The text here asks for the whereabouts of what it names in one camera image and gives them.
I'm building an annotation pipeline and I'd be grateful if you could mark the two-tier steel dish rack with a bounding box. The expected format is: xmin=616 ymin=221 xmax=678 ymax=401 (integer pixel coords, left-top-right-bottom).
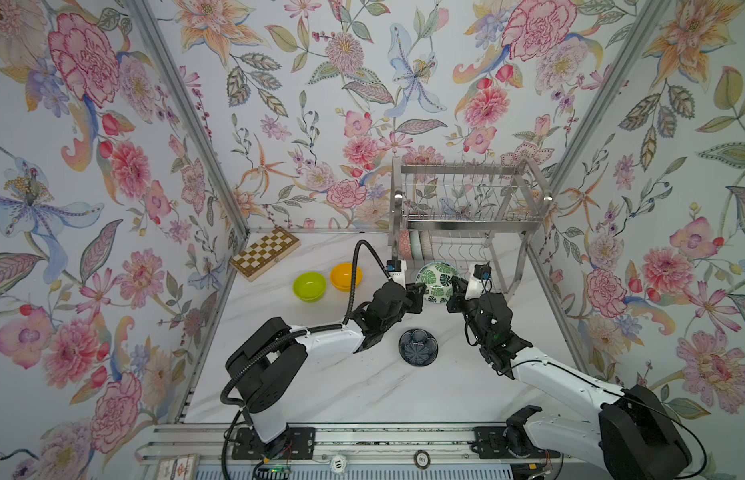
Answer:
xmin=388 ymin=157 xmax=553 ymax=296

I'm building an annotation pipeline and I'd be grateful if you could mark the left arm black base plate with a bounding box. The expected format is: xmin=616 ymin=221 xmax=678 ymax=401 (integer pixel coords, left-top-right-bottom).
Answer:
xmin=230 ymin=427 xmax=316 ymax=461

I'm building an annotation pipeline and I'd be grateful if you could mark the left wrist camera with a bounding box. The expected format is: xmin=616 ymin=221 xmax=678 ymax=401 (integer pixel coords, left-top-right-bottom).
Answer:
xmin=387 ymin=259 xmax=407 ymax=288

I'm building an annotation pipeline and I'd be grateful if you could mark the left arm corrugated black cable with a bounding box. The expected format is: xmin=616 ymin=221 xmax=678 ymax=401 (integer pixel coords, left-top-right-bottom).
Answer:
xmin=219 ymin=239 xmax=392 ymax=480

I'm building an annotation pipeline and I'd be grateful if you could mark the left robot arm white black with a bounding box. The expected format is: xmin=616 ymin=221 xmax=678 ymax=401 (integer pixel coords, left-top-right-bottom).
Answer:
xmin=220 ymin=281 xmax=426 ymax=445

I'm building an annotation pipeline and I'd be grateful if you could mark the green leaf pattern bowl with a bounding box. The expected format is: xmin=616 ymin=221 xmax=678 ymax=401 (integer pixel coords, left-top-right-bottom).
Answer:
xmin=416 ymin=262 xmax=459 ymax=303

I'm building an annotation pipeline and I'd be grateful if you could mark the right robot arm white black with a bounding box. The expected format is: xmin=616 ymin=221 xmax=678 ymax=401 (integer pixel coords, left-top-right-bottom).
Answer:
xmin=447 ymin=277 xmax=693 ymax=479

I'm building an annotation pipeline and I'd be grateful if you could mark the pink striped ceramic bowl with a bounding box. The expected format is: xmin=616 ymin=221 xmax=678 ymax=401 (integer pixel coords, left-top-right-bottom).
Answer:
xmin=420 ymin=231 xmax=435 ymax=261

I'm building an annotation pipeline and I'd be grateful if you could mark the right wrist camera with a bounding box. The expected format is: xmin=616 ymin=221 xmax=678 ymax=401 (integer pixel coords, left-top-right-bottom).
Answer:
xmin=465 ymin=262 xmax=492 ymax=300

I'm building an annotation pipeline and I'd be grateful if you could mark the wooden chess board box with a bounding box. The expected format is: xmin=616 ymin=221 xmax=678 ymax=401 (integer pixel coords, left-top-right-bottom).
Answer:
xmin=230 ymin=227 xmax=300 ymax=282

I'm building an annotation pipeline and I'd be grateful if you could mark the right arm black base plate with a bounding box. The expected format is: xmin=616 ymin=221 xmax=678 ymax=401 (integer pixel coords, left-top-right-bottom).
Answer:
xmin=471 ymin=425 xmax=562 ymax=461

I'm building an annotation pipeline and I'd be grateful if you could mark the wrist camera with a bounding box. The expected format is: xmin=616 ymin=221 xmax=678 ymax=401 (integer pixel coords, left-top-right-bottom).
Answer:
xmin=387 ymin=259 xmax=407 ymax=288
xmin=465 ymin=262 xmax=492 ymax=300

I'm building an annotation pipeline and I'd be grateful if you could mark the pale green ceramic bowl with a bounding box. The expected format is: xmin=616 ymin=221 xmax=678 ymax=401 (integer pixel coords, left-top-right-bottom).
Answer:
xmin=409 ymin=230 xmax=424 ymax=261

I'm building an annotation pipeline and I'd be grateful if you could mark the dark blue floral bowl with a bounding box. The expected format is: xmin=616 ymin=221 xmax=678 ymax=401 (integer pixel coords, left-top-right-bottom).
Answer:
xmin=398 ymin=329 xmax=439 ymax=367

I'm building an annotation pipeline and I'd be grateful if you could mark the lime green plastic bowl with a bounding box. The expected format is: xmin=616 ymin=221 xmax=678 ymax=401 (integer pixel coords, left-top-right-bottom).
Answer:
xmin=292 ymin=272 xmax=326 ymax=303

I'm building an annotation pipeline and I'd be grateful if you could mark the orange yellow plastic bowl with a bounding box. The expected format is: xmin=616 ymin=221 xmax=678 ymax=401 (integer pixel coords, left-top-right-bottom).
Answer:
xmin=330 ymin=262 xmax=364 ymax=292

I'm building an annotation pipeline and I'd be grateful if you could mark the aluminium front rail frame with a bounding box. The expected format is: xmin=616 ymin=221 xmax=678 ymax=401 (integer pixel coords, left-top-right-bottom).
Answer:
xmin=136 ymin=423 xmax=606 ymax=479

